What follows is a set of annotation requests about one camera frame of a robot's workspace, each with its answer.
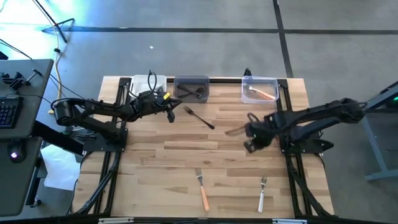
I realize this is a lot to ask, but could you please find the grey translucent plastic bin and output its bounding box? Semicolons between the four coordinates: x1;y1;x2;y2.
173;75;210;104

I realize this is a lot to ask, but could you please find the fork with beige handle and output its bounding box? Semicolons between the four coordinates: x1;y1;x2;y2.
195;168;211;212

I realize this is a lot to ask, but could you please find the black table rail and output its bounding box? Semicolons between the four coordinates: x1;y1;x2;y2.
166;77;245;84

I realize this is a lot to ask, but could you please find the black floor stand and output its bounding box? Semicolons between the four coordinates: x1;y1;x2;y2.
30;0;76;44

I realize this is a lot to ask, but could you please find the white plastic bin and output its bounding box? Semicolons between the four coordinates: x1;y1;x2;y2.
129;74;168;98

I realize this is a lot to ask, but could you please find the black aluminium frame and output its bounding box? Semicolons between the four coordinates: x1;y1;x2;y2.
275;78;334;218
73;77;135;216

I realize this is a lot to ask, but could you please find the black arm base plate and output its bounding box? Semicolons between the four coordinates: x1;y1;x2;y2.
83;126;129;153
278;129;335;156

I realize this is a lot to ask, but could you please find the black desk leg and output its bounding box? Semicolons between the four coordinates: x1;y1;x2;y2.
30;120;85;156

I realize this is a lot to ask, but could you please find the yellow power cable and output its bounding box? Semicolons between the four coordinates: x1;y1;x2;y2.
46;6;64;116

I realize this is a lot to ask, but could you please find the clear plastic bin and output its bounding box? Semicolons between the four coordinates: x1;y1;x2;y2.
241;75;279;105

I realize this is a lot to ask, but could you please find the grey metal table frame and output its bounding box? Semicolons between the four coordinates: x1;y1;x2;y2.
360;80;398;183

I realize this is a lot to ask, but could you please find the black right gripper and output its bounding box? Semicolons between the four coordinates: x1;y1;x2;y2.
225;116;279;153

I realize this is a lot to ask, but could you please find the black keyboard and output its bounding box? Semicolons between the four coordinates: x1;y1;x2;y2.
0;95;25;129

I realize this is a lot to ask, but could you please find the grey office desk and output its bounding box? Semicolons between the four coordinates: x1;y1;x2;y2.
0;58;55;218

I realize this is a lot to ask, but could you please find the white handled fork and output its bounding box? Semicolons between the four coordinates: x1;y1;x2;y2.
257;175;268;214

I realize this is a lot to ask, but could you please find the black desk clamp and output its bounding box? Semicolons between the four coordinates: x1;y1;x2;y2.
0;68;43;91

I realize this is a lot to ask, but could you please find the silver metal bracket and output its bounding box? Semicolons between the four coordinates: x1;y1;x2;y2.
98;217;135;224
272;218;308;224

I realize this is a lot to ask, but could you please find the white paper sheet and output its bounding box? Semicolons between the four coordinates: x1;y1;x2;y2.
40;144;82;192

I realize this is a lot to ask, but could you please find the black computer mouse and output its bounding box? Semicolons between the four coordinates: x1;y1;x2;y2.
8;138;26;164

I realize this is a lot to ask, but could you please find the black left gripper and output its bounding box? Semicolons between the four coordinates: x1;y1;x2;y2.
126;98;183;123

